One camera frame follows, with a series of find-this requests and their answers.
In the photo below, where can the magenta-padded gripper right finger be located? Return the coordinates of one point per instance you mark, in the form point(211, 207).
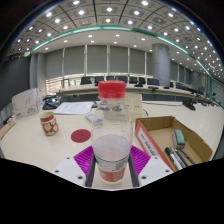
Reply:
point(140, 159)

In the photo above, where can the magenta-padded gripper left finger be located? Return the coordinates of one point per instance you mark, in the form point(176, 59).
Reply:
point(83, 159)

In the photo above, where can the clear bottle with red cap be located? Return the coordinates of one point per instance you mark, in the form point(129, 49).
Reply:
point(111, 146)

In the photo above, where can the flat round red coaster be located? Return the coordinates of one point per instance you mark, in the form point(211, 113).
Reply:
point(80, 136)

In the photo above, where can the black marker pen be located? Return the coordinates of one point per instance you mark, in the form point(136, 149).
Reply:
point(172, 158)
point(180, 157)
point(188, 156)

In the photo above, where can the open brown cardboard box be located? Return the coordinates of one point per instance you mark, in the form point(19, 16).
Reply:
point(160, 133)

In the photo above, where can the grey whiteboard eraser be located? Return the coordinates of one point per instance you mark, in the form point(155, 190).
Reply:
point(179, 138)

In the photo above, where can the red and cream mug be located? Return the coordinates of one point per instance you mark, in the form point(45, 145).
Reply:
point(49, 125)

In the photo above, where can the white paper sheet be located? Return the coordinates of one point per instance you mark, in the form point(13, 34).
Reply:
point(73, 108)

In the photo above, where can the beige plastic organizer tray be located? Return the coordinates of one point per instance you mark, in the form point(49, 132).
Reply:
point(136, 106)

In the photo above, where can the black conference microphone console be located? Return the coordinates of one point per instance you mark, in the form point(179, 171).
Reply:
point(51, 103)

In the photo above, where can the long curved conference desk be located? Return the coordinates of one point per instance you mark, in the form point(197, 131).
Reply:
point(80, 89)

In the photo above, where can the black desk microphone unit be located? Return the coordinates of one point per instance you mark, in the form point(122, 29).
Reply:
point(189, 105)

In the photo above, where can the white printed cardboard box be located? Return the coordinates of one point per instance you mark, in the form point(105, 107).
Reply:
point(26, 104)

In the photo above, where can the row of black office chairs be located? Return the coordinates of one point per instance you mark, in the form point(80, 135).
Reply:
point(100, 80)

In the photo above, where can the group of ceiling lights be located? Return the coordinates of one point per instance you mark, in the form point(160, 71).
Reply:
point(109, 9)

